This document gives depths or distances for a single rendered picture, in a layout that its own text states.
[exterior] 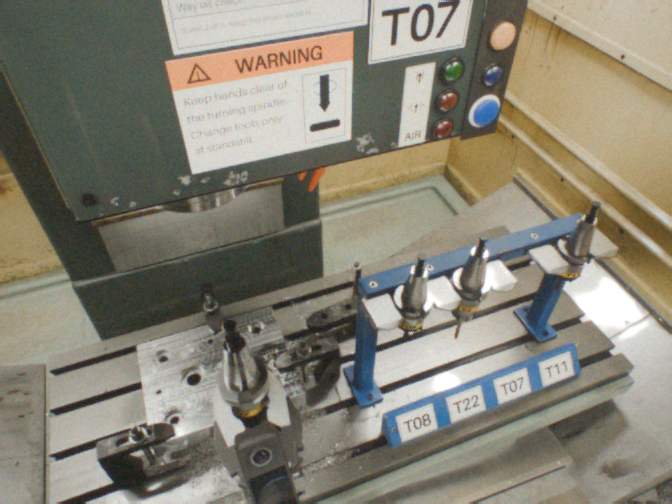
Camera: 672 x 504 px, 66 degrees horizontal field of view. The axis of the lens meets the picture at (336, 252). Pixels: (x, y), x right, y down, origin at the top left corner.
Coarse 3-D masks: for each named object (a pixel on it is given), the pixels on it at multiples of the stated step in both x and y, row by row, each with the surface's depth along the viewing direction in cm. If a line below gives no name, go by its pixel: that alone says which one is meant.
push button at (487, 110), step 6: (486, 102) 53; (492, 102) 54; (480, 108) 53; (486, 108) 54; (492, 108) 54; (498, 108) 54; (474, 114) 54; (480, 114) 54; (486, 114) 54; (492, 114) 55; (474, 120) 54; (480, 120) 54; (486, 120) 55; (492, 120) 55
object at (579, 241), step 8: (584, 216) 89; (584, 224) 89; (592, 224) 88; (576, 232) 90; (584, 232) 89; (592, 232) 89; (568, 240) 93; (576, 240) 91; (584, 240) 90; (568, 248) 93; (576, 248) 92; (584, 248) 91
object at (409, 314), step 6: (402, 288) 87; (396, 294) 86; (396, 300) 85; (432, 300) 85; (396, 306) 85; (402, 306) 84; (426, 306) 84; (402, 312) 84; (408, 312) 83; (414, 312) 83; (420, 312) 85; (426, 312) 84; (408, 318) 85
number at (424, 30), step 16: (416, 0) 44; (432, 0) 44; (448, 0) 45; (464, 0) 45; (416, 16) 45; (432, 16) 45; (448, 16) 46; (416, 32) 46; (432, 32) 46; (448, 32) 47
